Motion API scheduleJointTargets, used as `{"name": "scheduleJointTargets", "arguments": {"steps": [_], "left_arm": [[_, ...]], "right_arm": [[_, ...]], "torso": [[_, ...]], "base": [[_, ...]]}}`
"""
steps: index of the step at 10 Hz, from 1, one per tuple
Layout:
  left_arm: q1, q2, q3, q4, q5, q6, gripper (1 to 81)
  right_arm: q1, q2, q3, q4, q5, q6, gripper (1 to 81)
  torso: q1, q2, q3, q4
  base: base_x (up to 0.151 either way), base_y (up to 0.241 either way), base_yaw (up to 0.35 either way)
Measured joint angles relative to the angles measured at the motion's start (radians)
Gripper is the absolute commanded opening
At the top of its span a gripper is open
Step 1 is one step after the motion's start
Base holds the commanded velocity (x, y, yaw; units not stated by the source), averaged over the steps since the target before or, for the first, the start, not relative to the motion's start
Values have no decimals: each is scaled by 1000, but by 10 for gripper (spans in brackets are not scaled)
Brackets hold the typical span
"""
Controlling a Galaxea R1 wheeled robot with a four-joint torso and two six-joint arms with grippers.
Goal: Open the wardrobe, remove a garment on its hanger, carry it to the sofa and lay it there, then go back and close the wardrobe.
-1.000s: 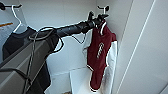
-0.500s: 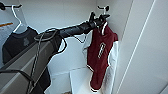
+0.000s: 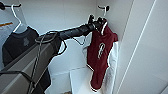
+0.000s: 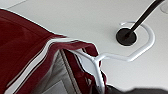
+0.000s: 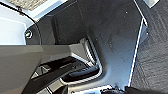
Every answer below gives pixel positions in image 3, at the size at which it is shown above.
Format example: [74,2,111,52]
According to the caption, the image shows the white hanger with red jacket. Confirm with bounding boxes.
[72,7,110,48]

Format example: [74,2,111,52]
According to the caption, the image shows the red varsity jacket white sleeves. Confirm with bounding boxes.
[82,21,121,94]

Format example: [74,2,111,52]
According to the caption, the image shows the white wardrobe door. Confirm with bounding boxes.
[114,0,168,94]

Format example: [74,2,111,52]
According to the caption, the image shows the white wardrobe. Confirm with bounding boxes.
[0,0,141,94]

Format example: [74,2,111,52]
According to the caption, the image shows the black garment with grey print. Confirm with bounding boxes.
[1,26,53,94]

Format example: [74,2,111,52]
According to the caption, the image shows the white hanger with black garment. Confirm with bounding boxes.
[9,3,30,35]

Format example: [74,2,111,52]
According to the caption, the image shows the orange and white label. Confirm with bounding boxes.
[0,21,14,29]

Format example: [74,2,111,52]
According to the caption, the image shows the black wall hook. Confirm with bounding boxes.
[0,1,23,11]
[96,4,111,13]

